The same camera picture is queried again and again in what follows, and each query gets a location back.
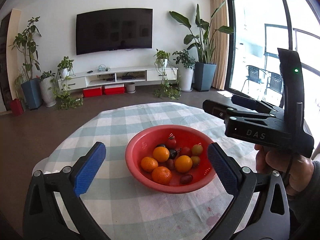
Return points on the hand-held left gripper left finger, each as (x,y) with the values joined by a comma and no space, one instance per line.
(91,166)

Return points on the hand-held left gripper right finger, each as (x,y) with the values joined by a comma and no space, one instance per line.
(221,166)

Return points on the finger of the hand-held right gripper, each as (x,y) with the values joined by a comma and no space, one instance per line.
(246,101)
(215,107)

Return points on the yellow green cherry tomato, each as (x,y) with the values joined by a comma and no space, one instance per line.
(195,160)
(197,149)

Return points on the round red cherry tomato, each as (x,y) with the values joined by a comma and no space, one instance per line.
(185,151)

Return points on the red tomato with green stem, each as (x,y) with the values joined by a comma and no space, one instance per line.
(171,143)

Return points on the red plastic colander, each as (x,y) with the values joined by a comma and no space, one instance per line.
(140,140)

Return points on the person's right forearm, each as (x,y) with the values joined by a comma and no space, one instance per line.
(310,205)

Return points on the person's right hand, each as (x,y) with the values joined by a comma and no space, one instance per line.
(300,170)

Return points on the black balcony chair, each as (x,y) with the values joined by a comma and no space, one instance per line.
(253,76)
(273,82)

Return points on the bird of paradise blue pot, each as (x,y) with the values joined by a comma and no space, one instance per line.
(205,76)

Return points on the schefflera in white pot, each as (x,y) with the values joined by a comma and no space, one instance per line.
(186,78)

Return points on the beige curtain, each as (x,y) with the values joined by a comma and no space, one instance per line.
(217,42)

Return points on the trailing pothos white pot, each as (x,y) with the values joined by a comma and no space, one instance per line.
(65,66)
(162,56)

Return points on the checked green white tablecloth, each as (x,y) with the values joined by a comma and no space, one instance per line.
(150,212)

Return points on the red storage box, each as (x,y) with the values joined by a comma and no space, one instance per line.
(114,89)
(92,91)

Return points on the plant in ribbed white pot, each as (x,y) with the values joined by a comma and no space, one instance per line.
(47,91)

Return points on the white television cabinet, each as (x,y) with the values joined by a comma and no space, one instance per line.
(80,80)

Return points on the empty grey flower pot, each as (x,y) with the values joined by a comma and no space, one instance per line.
(130,87)

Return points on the black set-top box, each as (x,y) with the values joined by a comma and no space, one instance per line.
(127,77)

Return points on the tall tree plant blue pot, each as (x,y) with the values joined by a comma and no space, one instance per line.
(31,93)

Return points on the black framed glass sliding door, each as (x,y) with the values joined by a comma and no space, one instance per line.
(287,12)

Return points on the small thin leafy plant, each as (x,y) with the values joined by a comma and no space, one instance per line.
(18,80)

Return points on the black wall television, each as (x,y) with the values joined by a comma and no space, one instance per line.
(113,31)

